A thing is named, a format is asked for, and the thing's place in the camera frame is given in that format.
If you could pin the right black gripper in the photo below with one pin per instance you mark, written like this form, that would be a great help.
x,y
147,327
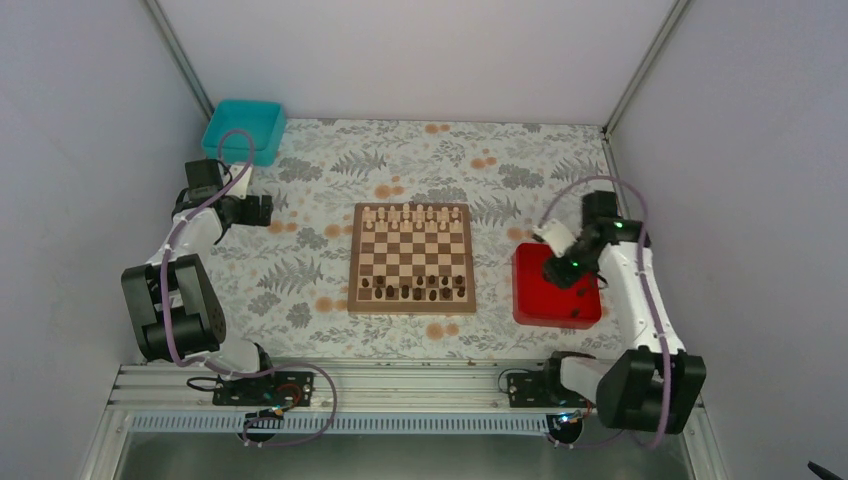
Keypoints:
x,y
560,278

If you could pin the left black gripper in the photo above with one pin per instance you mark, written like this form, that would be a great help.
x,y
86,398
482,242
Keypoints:
x,y
251,217

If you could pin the red plastic tray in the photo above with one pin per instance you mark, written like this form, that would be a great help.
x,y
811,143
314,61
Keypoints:
x,y
538,302

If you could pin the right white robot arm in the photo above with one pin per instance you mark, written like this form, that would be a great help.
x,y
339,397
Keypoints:
x,y
654,385

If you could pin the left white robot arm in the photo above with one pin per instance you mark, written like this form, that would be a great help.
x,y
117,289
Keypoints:
x,y
175,312

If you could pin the white chess pieces row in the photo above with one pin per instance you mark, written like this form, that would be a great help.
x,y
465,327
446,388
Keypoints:
x,y
412,217

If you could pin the floral patterned table mat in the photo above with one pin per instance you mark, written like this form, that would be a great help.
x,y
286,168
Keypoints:
x,y
285,286

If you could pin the teal plastic bin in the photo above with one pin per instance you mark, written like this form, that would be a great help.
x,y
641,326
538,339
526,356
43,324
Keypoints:
x,y
263,121

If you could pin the wooden chessboard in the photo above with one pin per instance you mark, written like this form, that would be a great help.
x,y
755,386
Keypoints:
x,y
400,258

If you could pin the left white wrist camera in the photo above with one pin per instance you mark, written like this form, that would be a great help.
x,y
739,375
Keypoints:
x,y
240,176

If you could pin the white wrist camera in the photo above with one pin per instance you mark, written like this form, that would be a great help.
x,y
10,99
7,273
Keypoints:
x,y
556,235
240,176

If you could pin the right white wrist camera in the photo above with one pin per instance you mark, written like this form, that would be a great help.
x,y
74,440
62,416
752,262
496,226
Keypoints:
x,y
556,235

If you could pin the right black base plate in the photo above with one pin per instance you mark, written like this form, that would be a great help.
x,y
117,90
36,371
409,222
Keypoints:
x,y
526,388

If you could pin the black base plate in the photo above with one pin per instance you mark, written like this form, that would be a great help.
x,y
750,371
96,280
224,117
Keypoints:
x,y
526,388
286,389

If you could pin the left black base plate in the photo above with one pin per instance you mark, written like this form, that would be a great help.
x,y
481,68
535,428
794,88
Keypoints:
x,y
286,389

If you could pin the aluminium mounting rail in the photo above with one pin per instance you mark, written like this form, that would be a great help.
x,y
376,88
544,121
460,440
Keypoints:
x,y
401,420

